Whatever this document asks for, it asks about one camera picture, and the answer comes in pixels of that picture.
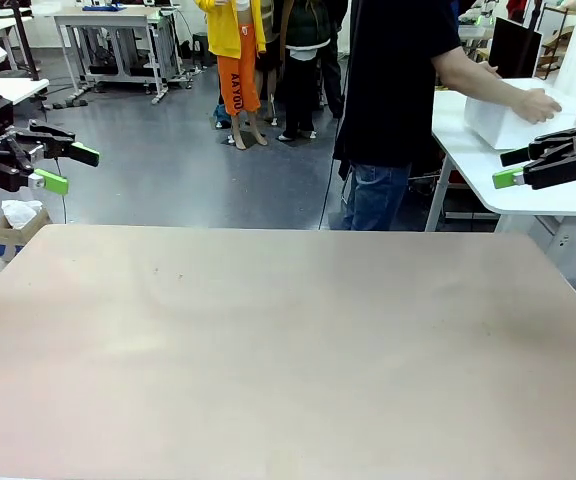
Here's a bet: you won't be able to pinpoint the white storage box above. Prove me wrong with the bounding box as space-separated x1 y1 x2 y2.
464 87 576 151

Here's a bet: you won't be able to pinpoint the person's right forearm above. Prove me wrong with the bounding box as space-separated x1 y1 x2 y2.
430 47 527 119

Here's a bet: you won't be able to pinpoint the person's right hand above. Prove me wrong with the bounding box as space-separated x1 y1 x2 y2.
512 87 564 126

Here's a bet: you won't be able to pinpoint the crumpled white paper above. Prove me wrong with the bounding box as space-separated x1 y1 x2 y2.
0 198 44 227

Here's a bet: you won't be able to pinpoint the small white desk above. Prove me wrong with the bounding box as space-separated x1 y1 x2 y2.
0 77 50 109

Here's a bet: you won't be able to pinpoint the cardboard box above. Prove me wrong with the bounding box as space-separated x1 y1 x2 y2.
0 202 53 264

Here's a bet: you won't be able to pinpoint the large white table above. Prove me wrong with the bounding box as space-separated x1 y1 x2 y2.
425 77 576 264

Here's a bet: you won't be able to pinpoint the black stand pole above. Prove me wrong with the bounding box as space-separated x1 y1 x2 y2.
10 0 40 82

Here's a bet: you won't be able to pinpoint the black monitor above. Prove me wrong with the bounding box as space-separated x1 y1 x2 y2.
487 16 543 80

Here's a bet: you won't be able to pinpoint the mannequin yellow jacket orange shorts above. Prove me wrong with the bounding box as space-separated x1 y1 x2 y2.
195 0 270 151

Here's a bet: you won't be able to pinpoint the person black shirt blue jeans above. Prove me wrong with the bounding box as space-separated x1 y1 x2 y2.
332 0 464 232

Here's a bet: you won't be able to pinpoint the person in dark clothes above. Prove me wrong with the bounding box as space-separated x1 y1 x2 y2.
278 0 342 142

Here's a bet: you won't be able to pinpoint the white desk metal frame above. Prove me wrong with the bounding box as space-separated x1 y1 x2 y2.
52 4 180 106

